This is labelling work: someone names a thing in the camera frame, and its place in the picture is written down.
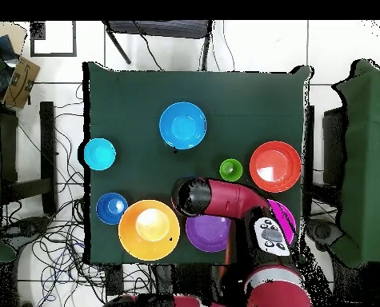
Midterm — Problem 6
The small dark blue bowl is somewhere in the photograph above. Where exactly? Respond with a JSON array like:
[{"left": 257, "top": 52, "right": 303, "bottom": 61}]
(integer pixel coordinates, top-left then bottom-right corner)
[{"left": 95, "top": 192, "right": 129, "bottom": 225}]

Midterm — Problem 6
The black power strip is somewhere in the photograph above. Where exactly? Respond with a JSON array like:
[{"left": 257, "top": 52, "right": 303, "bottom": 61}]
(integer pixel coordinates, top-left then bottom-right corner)
[{"left": 105, "top": 263, "right": 124, "bottom": 297}]

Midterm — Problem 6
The orange bowl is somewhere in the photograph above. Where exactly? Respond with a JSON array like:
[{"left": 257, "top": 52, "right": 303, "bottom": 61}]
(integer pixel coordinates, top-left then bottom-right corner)
[{"left": 249, "top": 140, "right": 302, "bottom": 193}]

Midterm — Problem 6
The black H-shaped stand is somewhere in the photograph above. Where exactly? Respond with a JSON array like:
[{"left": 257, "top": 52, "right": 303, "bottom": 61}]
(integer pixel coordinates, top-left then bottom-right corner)
[
  {"left": 304, "top": 105, "right": 345, "bottom": 219},
  {"left": 0, "top": 101, "right": 58, "bottom": 216}
]

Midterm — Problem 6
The cardboard box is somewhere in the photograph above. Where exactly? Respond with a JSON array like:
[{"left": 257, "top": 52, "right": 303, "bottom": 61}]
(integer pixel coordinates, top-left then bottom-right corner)
[{"left": 2, "top": 56, "right": 41, "bottom": 110}]

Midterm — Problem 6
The tangle of black cables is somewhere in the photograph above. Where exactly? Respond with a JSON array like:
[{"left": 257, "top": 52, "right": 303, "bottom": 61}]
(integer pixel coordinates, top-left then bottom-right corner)
[{"left": 0, "top": 82, "right": 154, "bottom": 307}]

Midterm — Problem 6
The large pink bowl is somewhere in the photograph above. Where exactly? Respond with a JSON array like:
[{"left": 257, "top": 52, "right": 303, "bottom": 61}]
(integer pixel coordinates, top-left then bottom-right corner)
[{"left": 267, "top": 198, "right": 297, "bottom": 246}]

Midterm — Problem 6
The large yellow bowl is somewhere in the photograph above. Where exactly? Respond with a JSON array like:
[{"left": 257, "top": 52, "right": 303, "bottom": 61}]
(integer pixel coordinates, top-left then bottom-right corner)
[{"left": 118, "top": 199, "right": 182, "bottom": 262}]

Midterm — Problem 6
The purple bowl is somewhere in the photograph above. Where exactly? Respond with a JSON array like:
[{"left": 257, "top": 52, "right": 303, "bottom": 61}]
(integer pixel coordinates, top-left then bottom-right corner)
[{"left": 185, "top": 214, "right": 233, "bottom": 253}]

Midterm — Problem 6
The green cup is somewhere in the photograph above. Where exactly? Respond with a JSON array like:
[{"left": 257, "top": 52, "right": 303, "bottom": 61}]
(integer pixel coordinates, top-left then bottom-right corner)
[{"left": 218, "top": 158, "right": 244, "bottom": 182}]

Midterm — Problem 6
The beige board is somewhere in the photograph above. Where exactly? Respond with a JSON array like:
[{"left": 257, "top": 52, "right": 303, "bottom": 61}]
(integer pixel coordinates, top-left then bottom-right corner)
[{"left": 0, "top": 21, "right": 28, "bottom": 56}]

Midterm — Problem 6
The black folding chair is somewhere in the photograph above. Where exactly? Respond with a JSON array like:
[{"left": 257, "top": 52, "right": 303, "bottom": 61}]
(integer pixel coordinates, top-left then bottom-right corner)
[{"left": 102, "top": 20, "right": 215, "bottom": 72}]

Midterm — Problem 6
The sky blue bowl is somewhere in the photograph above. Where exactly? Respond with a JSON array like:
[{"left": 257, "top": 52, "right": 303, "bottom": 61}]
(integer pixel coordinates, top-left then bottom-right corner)
[{"left": 158, "top": 101, "right": 208, "bottom": 150}]

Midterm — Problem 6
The black square frame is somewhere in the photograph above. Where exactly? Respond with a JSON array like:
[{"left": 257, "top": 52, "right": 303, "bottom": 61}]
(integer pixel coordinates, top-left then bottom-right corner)
[{"left": 30, "top": 20, "right": 78, "bottom": 58}]

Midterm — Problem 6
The small cyan ribbed bowl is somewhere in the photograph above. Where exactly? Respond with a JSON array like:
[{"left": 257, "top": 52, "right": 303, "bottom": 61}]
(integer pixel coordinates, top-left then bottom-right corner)
[{"left": 83, "top": 138, "right": 117, "bottom": 171}]

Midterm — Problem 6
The dark green tablecloth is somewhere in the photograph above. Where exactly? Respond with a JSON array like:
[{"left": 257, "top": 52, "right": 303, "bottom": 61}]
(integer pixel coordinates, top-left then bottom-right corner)
[{"left": 82, "top": 61, "right": 315, "bottom": 266}]

